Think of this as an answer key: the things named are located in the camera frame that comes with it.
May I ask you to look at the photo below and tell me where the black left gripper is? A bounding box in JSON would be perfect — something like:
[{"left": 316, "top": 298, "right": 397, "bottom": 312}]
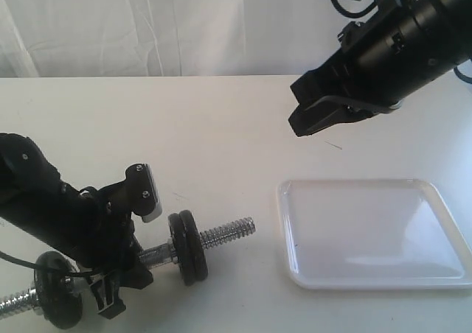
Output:
[{"left": 76, "top": 185, "right": 153, "bottom": 319}]

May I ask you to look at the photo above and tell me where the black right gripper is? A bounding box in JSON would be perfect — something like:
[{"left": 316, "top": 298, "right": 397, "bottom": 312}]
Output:
[{"left": 288, "top": 1, "right": 457, "bottom": 137}]

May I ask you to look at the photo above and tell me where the black left-end weight plate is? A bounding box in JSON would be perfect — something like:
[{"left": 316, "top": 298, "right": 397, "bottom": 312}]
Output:
[{"left": 33, "top": 251, "right": 83, "bottom": 330}]

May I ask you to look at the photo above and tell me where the chrome threaded dumbbell bar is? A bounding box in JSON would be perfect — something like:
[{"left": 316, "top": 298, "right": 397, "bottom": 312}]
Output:
[{"left": 1, "top": 217, "right": 256, "bottom": 318}]

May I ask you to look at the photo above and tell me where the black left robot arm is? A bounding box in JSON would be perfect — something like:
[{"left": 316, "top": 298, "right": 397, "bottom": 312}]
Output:
[{"left": 1, "top": 133, "right": 161, "bottom": 318}]

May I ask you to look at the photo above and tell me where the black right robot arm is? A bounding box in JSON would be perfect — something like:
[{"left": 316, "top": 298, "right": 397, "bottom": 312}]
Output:
[{"left": 288, "top": 0, "right": 471, "bottom": 137}]

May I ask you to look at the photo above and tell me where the white rectangular tray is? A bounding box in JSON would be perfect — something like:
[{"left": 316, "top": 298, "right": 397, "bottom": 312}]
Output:
[{"left": 277, "top": 179, "right": 471, "bottom": 290}]

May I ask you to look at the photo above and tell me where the white backdrop curtain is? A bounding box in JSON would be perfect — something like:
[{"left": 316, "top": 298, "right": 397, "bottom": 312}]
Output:
[{"left": 0, "top": 0, "right": 472, "bottom": 79}]

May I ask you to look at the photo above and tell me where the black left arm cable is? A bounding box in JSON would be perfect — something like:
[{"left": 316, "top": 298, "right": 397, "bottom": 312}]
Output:
[{"left": 0, "top": 250, "right": 97, "bottom": 277}]

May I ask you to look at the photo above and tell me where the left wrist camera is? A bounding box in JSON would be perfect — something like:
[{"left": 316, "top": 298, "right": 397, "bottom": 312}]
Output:
[{"left": 125, "top": 164, "right": 162, "bottom": 223}]

